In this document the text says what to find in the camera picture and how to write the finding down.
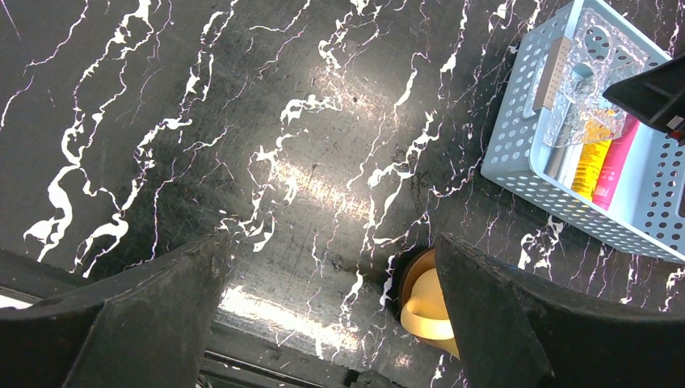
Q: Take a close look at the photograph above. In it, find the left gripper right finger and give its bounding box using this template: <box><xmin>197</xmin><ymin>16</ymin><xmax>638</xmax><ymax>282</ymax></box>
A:
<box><xmin>435</xmin><ymin>234</ymin><xmax>684</xmax><ymax>387</ymax></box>

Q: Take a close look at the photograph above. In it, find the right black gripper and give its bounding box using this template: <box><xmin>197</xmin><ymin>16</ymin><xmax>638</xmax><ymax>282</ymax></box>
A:
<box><xmin>603</xmin><ymin>54</ymin><xmax>684</xmax><ymax>144</ymax></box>

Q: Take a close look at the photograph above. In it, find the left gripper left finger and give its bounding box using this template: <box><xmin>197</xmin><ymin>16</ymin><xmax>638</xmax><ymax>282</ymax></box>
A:
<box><xmin>1</xmin><ymin>234</ymin><xmax>230</xmax><ymax>387</ymax></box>

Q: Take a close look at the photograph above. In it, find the yellow toothpaste tube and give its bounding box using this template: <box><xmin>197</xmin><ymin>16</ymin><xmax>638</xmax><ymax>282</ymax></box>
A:
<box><xmin>571</xmin><ymin>119</ymin><xmax>612</xmax><ymax>200</ymax></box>

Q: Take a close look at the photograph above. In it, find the clear plastic package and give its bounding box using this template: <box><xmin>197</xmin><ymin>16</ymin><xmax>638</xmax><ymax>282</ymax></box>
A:
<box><xmin>544</xmin><ymin>7</ymin><xmax>649</xmax><ymax>148</ymax></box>

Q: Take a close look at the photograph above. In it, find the light blue plastic basket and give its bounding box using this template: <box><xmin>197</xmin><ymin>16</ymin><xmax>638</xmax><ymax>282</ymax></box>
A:
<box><xmin>481</xmin><ymin>1</ymin><xmax>684</xmax><ymax>263</ymax></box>

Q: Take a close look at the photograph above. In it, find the brown wooden oval tray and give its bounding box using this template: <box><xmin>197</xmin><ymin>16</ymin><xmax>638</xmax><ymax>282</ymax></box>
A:
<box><xmin>399</xmin><ymin>248</ymin><xmax>437</xmax><ymax>314</ymax></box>

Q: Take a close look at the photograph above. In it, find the cream yellow mug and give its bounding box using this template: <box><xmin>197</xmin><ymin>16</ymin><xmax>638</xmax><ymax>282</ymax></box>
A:
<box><xmin>400</xmin><ymin>268</ymin><xmax>460</xmax><ymax>359</ymax></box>

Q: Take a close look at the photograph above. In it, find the pink toothpaste tube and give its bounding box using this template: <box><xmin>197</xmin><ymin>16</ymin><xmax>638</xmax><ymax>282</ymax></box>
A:
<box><xmin>592</xmin><ymin>115</ymin><xmax>640</xmax><ymax>210</ymax></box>

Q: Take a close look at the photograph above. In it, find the grey toothbrush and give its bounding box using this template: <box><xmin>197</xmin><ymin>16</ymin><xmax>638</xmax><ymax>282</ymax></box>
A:
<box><xmin>544</xmin><ymin>133</ymin><xmax>574</xmax><ymax>182</ymax></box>

